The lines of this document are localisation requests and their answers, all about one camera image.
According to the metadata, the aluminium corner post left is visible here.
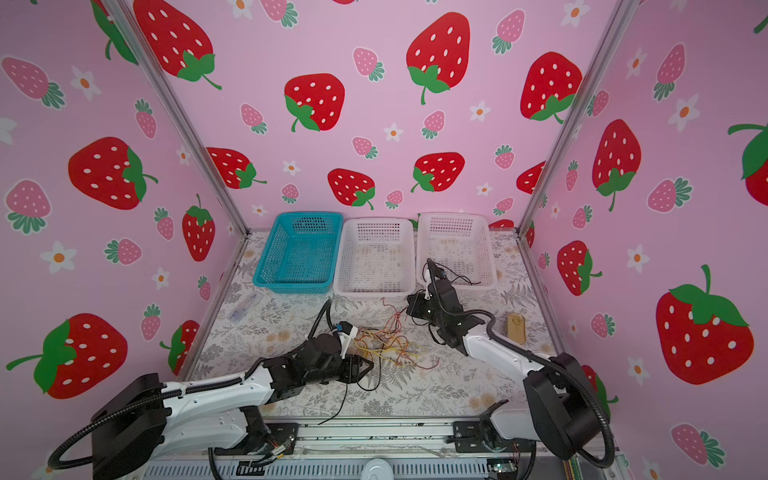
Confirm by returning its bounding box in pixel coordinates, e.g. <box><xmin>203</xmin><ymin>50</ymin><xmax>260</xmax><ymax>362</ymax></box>
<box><xmin>104</xmin><ymin>0</ymin><xmax>250</xmax><ymax>238</ymax></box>

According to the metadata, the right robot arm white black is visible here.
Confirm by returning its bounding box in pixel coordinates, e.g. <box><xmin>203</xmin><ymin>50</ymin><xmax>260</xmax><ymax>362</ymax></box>
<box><xmin>407</xmin><ymin>258</ymin><xmax>616</xmax><ymax>469</ymax></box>

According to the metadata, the white basket right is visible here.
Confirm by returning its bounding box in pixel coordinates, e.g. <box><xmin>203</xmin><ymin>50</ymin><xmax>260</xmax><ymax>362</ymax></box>
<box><xmin>416</xmin><ymin>212</ymin><xmax>498</xmax><ymax>291</ymax></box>

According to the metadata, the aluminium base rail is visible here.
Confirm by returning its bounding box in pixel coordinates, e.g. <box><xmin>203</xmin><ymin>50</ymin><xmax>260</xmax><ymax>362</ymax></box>
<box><xmin>119</xmin><ymin>416</ymin><xmax>631</xmax><ymax>480</ymax></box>

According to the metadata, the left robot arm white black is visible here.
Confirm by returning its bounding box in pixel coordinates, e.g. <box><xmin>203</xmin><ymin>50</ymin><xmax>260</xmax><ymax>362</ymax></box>
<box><xmin>47</xmin><ymin>302</ymin><xmax>374</xmax><ymax>479</ymax></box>

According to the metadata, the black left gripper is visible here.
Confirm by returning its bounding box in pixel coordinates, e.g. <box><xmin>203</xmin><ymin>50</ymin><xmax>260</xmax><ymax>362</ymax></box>
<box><xmin>307</xmin><ymin>351</ymin><xmax>378</xmax><ymax>387</ymax></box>

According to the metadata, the clear plastic bag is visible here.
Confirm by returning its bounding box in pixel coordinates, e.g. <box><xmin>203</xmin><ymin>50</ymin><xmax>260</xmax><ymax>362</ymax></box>
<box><xmin>229</xmin><ymin>292</ymin><xmax>261</xmax><ymax>324</ymax></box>

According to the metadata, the aluminium corner post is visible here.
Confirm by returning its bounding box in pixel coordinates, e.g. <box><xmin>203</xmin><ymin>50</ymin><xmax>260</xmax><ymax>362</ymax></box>
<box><xmin>517</xmin><ymin>0</ymin><xmax>640</xmax><ymax>238</ymax></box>
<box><xmin>104</xmin><ymin>0</ymin><xmax>250</xmax><ymax>238</ymax></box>

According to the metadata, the white basket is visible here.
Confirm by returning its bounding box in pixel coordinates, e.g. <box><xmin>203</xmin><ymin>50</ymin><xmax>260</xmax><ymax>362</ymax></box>
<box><xmin>416</xmin><ymin>212</ymin><xmax>498</xmax><ymax>291</ymax></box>
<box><xmin>333</xmin><ymin>218</ymin><xmax>416</xmax><ymax>299</ymax></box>

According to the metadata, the black wire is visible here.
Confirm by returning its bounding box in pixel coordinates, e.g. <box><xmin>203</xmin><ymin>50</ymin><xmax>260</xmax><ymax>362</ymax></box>
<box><xmin>317</xmin><ymin>353</ymin><xmax>385</xmax><ymax>426</ymax></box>
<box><xmin>440</xmin><ymin>261</ymin><xmax>482</xmax><ymax>287</ymax></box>

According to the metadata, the teal plastic basket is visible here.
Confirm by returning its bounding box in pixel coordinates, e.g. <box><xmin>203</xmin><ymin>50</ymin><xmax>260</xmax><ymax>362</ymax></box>
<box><xmin>253</xmin><ymin>212</ymin><xmax>344</xmax><ymax>294</ymax></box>

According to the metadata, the red yellow wire bundle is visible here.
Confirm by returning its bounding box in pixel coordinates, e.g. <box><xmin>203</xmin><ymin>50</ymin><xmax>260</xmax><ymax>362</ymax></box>
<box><xmin>353</xmin><ymin>296</ymin><xmax>442</xmax><ymax>372</ymax></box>

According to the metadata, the aluminium corner post right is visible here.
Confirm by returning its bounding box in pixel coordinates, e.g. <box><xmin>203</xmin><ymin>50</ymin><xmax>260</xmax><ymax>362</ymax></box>
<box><xmin>517</xmin><ymin>0</ymin><xmax>640</xmax><ymax>238</ymax></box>

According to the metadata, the white basket middle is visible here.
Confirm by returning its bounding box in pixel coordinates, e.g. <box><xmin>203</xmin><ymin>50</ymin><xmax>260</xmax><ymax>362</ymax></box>
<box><xmin>333</xmin><ymin>218</ymin><xmax>416</xmax><ymax>299</ymax></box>

